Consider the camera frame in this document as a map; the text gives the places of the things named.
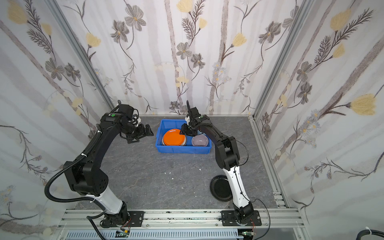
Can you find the blue plastic bin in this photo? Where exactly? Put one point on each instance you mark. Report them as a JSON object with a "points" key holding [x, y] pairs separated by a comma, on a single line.
{"points": [[188, 148]]}

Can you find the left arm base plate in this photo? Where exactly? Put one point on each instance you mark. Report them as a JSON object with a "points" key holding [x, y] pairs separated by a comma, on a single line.
{"points": [[135, 219]]}

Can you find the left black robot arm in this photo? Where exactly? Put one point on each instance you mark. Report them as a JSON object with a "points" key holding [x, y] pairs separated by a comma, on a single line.
{"points": [[84, 174]]}

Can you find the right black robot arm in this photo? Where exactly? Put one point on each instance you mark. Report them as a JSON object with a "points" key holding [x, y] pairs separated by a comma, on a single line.
{"points": [[227, 158]]}

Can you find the purple ceramic bowl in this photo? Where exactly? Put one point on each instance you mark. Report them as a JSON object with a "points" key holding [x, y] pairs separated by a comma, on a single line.
{"points": [[200, 141]]}

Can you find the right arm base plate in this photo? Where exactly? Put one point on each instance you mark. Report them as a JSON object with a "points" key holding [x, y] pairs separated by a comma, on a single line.
{"points": [[234, 219]]}

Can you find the white cable duct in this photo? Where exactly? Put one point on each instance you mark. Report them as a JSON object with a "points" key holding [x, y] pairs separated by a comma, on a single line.
{"points": [[188, 234]]}

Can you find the orange plate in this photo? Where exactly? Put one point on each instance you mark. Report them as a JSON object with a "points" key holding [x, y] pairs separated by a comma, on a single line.
{"points": [[174, 137]]}

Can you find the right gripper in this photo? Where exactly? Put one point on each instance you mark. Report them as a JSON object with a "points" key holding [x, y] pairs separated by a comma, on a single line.
{"points": [[188, 129]]}

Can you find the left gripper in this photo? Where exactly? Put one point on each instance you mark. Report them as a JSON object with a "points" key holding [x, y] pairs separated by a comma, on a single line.
{"points": [[140, 132]]}

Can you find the black plate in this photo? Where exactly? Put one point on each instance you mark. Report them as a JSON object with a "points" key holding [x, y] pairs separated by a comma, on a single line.
{"points": [[220, 188]]}

